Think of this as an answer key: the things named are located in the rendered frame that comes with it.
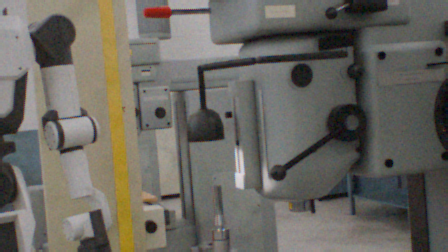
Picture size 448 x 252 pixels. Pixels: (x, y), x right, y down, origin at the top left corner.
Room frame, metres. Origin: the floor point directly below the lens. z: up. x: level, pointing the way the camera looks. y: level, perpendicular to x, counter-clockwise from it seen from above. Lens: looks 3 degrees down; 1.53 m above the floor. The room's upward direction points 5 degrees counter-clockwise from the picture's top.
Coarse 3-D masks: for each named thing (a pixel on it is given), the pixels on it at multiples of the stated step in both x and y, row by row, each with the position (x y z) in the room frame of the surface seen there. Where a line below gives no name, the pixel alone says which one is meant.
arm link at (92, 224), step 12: (72, 216) 1.76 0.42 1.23; (84, 216) 1.77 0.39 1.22; (96, 216) 1.74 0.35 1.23; (72, 228) 1.73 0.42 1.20; (84, 228) 1.75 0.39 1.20; (96, 228) 1.73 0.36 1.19; (72, 240) 1.74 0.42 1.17; (84, 240) 1.76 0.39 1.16; (96, 240) 1.73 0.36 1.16; (108, 240) 1.74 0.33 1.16
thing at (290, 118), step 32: (320, 32) 1.25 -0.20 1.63; (256, 64) 1.24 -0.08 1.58; (288, 64) 1.20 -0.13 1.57; (320, 64) 1.22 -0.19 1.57; (256, 96) 1.25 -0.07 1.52; (288, 96) 1.20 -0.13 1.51; (320, 96) 1.22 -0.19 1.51; (352, 96) 1.25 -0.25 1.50; (288, 128) 1.20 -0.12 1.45; (320, 128) 1.22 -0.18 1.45; (288, 160) 1.20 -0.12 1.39; (320, 160) 1.22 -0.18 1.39; (352, 160) 1.24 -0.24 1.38; (288, 192) 1.23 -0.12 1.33; (320, 192) 1.25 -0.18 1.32
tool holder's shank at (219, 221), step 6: (216, 186) 1.69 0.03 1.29; (216, 192) 1.69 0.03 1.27; (216, 198) 1.69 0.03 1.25; (216, 204) 1.69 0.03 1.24; (222, 204) 1.70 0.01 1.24; (216, 210) 1.69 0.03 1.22; (222, 210) 1.70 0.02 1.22; (216, 216) 1.69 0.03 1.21; (222, 216) 1.69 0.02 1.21; (216, 222) 1.69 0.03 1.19; (222, 222) 1.69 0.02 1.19
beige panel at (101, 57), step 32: (32, 0) 2.81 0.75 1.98; (64, 0) 2.85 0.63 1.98; (96, 0) 2.90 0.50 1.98; (96, 32) 2.90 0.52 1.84; (96, 64) 2.89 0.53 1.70; (128, 64) 2.94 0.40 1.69; (96, 96) 2.89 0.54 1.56; (128, 96) 2.94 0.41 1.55; (128, 128) 2.93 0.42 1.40; (96, 160) 2.88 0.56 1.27; (128, 160) 2.93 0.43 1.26; (64, 192) 2.83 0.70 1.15; (128, 192) 2.92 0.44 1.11; (128, 224) 2.92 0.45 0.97
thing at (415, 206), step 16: (416, 176) 1.54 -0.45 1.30; (432, 176) 1.50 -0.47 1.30; (416, 192) 1.55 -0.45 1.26; (432, 192) 1.50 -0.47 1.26; (416, 208) 1.55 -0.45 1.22; (432, 208) 1.51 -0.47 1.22; (416, 224) 1.56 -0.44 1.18; (432, 224) 1.51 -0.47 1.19; (416, 240) 1.56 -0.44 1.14; (432, 240) 1.51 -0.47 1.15
